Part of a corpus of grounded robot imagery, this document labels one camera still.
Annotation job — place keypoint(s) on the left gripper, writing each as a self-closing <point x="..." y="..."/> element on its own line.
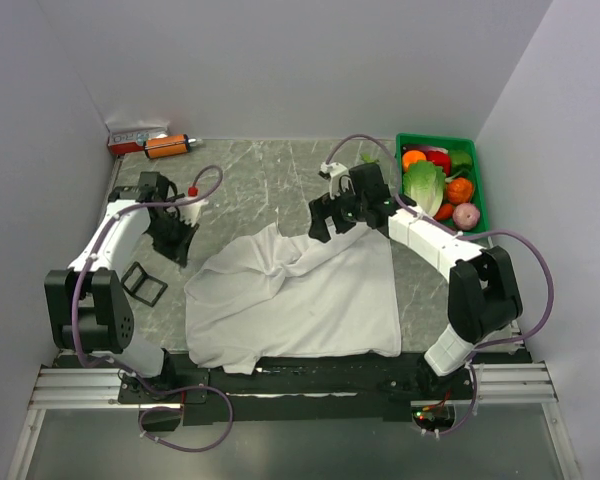
<point x="178" y="251"/>

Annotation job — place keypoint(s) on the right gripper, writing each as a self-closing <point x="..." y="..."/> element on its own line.
<point x="320" y="210"/>

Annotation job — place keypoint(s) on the white t-shirt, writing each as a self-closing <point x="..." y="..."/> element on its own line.
<point x="268" y="295"/>

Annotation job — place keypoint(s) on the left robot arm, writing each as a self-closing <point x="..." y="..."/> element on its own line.
<point x="88" y="303"/>

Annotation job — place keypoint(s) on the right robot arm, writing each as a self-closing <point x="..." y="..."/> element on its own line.
<point x="483" y="294"/>

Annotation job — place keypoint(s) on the white toy radish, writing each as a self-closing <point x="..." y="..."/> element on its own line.
<point x="368" y="159"/>

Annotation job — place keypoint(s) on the orange tube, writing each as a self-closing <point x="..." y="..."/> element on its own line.
<point x="162" y="147"/>

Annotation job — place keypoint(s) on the orange toy fruit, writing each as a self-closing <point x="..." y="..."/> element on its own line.
<point x="411" y="157"/>

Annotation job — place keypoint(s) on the green plastic crate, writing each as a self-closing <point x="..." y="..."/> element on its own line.
<point x="450" y="145"/>

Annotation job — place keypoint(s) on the toy napa cabbage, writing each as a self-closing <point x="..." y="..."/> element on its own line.
<point x="424" y="183"/>

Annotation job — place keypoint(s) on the red white box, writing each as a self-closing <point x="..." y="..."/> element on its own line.
<point x="131" y="141"/>

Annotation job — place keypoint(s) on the toy carrot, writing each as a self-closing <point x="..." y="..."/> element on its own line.
<point x="445" y="212"/>

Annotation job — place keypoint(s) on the red toy pepper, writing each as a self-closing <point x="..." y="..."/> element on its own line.
<point x="440" y="159"/>

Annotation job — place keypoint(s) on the orange toy pumpkin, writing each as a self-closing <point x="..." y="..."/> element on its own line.
<point x="459" y="191"/>

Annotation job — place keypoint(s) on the pink toy onion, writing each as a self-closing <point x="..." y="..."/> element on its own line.
<point x="466" y="216"/>

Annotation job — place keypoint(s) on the green toy pepper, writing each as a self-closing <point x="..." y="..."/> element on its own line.
<point x="460" y="161"/>

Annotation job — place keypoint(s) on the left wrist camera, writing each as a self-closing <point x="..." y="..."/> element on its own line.
<point x="190" y="207"/>

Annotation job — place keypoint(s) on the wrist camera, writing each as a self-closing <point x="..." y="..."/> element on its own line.
<point x="190" y="207"/>
<point x="338" y="178"/>

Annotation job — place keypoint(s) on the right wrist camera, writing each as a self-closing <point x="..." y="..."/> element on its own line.
<point x="338" y="178"/>

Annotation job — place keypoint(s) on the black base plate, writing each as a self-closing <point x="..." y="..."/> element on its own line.
<point x="285" y="389"/>

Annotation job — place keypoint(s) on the aluminium rail frame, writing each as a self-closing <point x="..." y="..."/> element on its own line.
<point x="512" y="427"/>

